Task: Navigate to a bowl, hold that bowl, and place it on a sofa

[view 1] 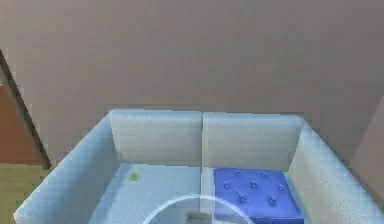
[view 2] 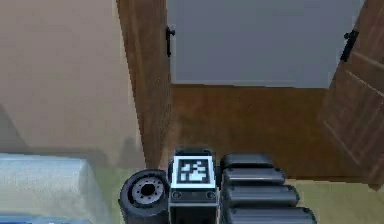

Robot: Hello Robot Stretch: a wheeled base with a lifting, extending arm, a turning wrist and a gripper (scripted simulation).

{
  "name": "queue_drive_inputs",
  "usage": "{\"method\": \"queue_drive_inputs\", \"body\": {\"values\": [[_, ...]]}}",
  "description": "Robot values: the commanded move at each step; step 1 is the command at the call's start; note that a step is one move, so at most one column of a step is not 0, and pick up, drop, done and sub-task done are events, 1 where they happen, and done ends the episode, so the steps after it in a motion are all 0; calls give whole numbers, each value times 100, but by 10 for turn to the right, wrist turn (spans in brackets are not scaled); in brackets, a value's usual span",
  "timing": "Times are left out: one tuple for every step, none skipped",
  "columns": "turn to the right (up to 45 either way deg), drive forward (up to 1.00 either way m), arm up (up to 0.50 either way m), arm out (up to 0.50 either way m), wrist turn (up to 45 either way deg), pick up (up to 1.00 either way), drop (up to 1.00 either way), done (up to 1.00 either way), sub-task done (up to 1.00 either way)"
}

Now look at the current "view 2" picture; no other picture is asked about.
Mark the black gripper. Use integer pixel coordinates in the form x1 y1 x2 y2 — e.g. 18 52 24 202
118 168 171 224

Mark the pale grey box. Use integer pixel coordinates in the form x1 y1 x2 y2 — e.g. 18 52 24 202
0 152 113 224

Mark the black door handle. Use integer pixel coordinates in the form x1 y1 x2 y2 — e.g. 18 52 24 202
165 25 176 58
339 29 360 63

